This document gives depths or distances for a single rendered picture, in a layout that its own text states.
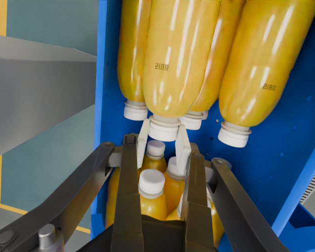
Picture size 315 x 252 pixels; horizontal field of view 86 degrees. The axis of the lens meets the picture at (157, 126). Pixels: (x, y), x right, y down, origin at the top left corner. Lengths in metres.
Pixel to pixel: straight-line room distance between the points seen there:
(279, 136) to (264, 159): 0.05
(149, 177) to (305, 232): 0.53
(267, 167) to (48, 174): 1.89
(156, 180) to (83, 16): 1.35
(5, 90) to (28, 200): 1.84
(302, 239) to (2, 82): 0.90
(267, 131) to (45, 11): 1.54
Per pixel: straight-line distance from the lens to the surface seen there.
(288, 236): 0.69
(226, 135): 0.25
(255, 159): 0.36
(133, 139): 0.15
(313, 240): 0.69
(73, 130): 1.64
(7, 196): 2.47
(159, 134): 0.20
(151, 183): 0.25
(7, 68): 0.60
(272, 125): 0.34
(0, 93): 0.61
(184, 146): 0.16
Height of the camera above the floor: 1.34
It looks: 70 degrees down
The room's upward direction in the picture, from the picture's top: 173 degrees counter-clockwise
